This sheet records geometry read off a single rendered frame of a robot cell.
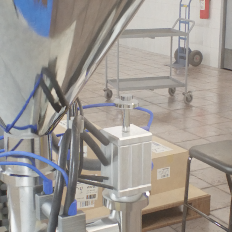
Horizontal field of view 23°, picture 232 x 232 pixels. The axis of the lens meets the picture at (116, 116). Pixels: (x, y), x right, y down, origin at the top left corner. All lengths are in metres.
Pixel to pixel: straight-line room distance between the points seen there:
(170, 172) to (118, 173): 3.10
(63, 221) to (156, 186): 3.18
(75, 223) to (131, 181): 0.13
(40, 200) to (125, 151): 0.12
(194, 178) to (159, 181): 0.76
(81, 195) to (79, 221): 2.89
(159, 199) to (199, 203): 0.27
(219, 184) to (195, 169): 0.35
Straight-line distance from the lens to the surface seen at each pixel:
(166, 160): 3.71
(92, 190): 3.48
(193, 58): 9.13
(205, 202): 3.79
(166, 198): 3.69
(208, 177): 4.48
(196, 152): 3.12
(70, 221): 0.57
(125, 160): 0.66
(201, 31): 9.41
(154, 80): 6.99
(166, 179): 3.76
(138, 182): 0.68
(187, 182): 3.26
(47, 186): 0.61
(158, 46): 10.47
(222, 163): 2.96
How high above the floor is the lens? 1.60
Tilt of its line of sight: 15 degrees down
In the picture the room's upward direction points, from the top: straight up
